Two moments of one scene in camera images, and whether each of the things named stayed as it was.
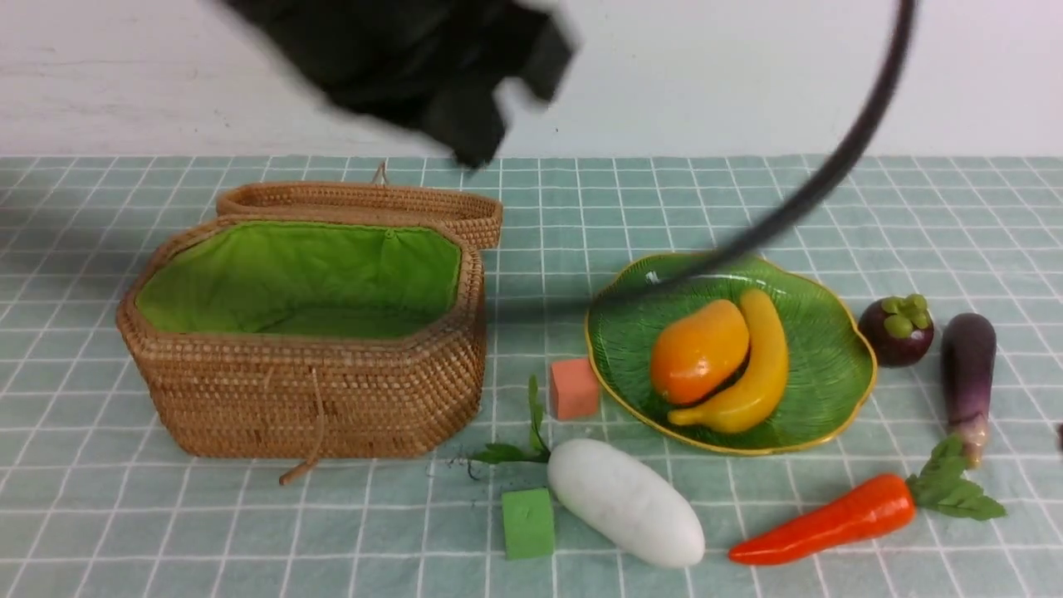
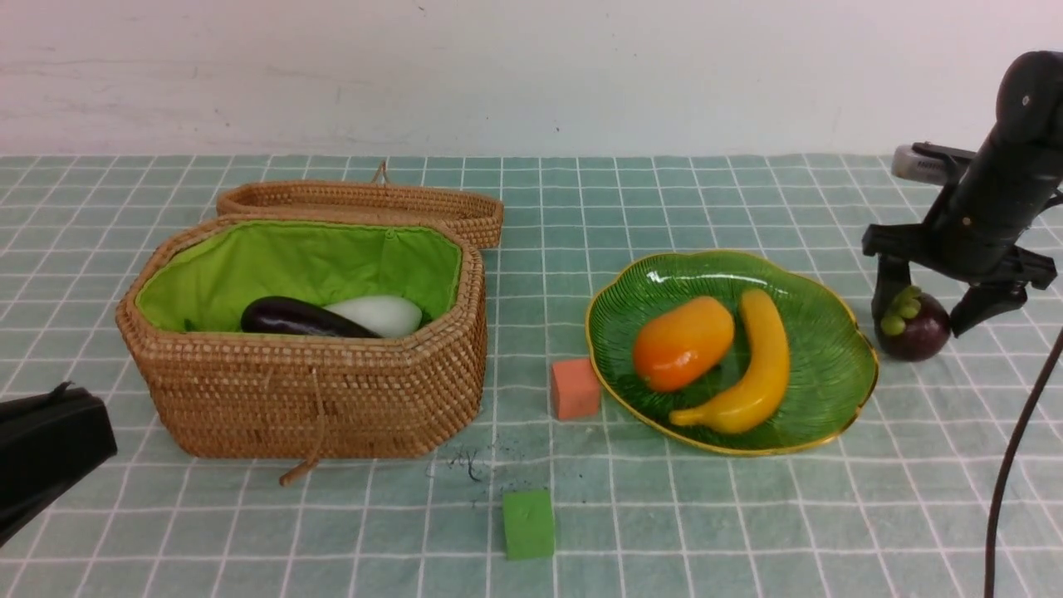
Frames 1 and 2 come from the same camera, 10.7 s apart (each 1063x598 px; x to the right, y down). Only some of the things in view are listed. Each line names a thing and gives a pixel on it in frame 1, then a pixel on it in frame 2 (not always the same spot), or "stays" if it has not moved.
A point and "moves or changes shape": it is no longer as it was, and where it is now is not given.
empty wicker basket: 477,217 stays
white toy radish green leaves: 617,501 → 384,316
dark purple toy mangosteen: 899,330 moves or changes shape
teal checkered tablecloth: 946,482 stays
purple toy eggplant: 968,360 → 274,315
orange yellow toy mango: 696,355 moves or changes shape
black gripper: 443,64 → 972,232
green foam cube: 528,523 stays
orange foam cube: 575,389 stays
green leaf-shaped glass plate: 832,363 stays
